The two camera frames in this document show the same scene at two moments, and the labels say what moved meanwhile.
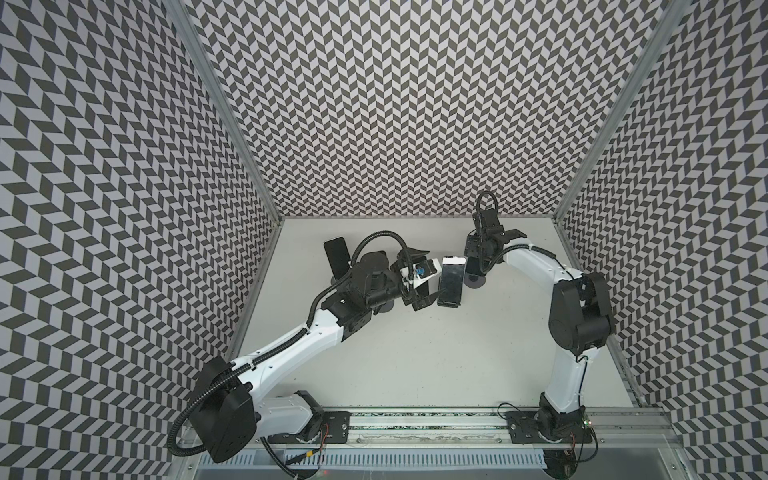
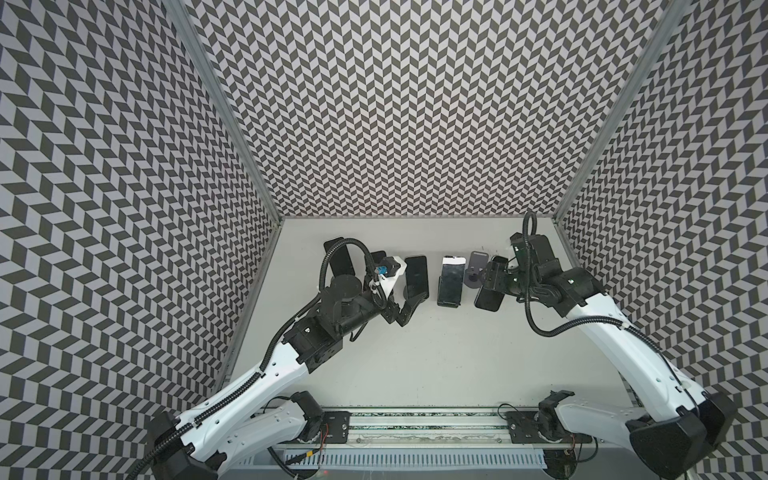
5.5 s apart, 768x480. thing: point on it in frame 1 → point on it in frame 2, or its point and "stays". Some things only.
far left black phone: (338, 256) stays
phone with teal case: (451, 281) stays
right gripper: (475, 264) → (501, 280)
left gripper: (399, 264) → (409, 308)
